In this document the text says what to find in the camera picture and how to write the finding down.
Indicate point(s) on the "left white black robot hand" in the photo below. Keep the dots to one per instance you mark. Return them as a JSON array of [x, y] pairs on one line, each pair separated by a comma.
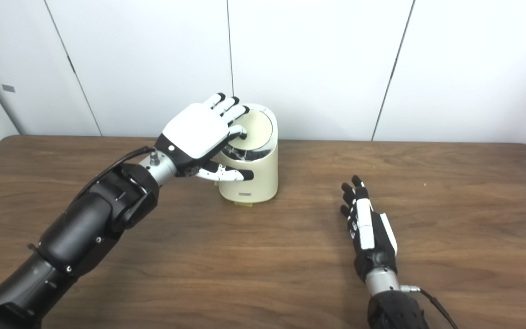
[[194, 135]]

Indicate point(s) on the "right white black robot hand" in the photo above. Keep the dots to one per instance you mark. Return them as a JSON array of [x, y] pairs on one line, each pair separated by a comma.
[[370, 233]]

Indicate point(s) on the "cream round bin lid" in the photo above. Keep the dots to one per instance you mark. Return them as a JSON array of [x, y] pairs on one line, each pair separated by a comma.
[[258, 130]]

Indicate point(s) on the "cream-colored round bin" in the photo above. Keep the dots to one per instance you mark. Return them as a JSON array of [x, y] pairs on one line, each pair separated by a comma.
[[263, 178]]

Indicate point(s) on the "wide yellow tape piece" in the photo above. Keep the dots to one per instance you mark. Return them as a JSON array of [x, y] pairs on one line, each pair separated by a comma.
[[245, 204]]

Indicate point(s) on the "grey wall label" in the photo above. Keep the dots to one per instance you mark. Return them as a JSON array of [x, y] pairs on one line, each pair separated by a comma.
[[8, 88]]

